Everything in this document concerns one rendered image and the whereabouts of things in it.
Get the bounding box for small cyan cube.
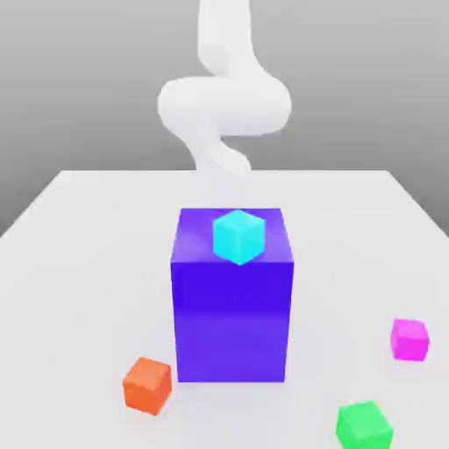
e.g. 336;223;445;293
211;209;267;267

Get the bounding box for small orange cube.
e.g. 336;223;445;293
122;356;174;417

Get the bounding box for small magenta cube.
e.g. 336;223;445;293
389;317;431;362

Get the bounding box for small green cube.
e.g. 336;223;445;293
334;400;395;449

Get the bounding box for large purple box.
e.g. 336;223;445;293
169;207;295;384

